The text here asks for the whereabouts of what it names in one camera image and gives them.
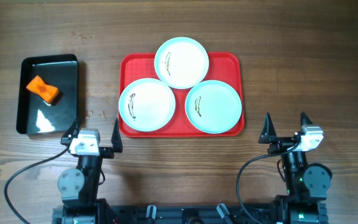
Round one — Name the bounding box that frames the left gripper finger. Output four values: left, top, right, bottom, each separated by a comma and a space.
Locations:
61, 118, 79, 140
111, 118, 123, 149

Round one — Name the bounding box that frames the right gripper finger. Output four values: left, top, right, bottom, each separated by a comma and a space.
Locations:
258, 113, 277, 144
300, 112, 313, 126

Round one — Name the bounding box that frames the orange sponge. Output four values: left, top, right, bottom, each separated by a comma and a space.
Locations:
26, 75, 60, 104

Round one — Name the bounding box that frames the white plate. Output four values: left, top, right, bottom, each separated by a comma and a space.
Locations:
119, 78, 176, 132
185, 80, 242, 134
154, 37, 209, 90

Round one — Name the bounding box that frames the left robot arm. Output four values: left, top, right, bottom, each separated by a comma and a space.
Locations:
52, 119, 123, 224

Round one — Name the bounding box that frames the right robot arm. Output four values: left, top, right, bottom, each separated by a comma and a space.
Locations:
259, 112, 333, 224

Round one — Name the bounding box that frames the black water basin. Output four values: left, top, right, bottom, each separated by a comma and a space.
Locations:
16, 54, 79, 135

